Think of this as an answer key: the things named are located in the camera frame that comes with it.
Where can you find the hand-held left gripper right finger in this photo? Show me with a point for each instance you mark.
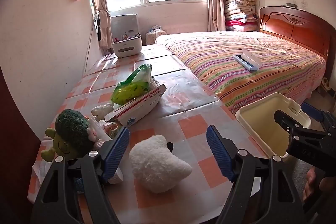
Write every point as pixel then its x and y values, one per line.
pixel 219 153

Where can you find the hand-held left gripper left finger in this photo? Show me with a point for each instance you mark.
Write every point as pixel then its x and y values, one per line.
pixel 116 150

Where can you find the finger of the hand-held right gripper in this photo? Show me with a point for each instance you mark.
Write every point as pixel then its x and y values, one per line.
pixel 294 130
pixel 313 111

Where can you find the cream plastic bin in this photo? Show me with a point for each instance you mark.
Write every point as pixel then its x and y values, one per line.
pixel 262 124

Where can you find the white plush toy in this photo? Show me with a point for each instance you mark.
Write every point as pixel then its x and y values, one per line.
pixel 155 163

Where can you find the white red medicine box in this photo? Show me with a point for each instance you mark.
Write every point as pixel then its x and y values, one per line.
pixel 136 113

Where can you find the white lace cloth ball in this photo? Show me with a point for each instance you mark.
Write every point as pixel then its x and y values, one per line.
pixel 155 83

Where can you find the person's right hand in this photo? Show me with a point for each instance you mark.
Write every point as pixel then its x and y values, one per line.
pixel 311 184

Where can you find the crumpled clear plastic wrapper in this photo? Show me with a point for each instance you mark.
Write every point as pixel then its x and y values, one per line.
pixel 101 132

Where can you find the crumpled white tissue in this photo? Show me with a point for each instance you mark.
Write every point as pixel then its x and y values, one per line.
pixel 101 109

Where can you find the green plush toy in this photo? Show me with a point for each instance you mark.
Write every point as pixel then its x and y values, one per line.
pixel 71 129

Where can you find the green plastic bag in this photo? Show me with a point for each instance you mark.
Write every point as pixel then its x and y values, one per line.
pixel 131 87

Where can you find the orange checked tablecloth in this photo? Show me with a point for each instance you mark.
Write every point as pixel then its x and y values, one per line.
pixel 183 98

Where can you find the bed with striped sheet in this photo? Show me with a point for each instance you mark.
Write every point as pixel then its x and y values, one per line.
pixel 223 74

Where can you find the white blue flat box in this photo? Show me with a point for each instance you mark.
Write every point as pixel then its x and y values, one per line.
pixel 249 60

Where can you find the wooden headboard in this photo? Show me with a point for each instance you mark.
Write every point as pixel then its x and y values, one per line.
pixel 294 27

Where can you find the white desk organizer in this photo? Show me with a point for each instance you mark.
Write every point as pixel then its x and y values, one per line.
pixel 126 48

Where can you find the hanging pink cloth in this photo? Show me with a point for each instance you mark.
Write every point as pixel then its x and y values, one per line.
pixel 105 29

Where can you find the dotted cloth bundle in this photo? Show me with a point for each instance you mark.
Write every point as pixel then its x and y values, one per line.
pixel 155 35

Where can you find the stack of folded quilts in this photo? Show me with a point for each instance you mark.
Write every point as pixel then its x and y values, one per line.
pixel 240 8

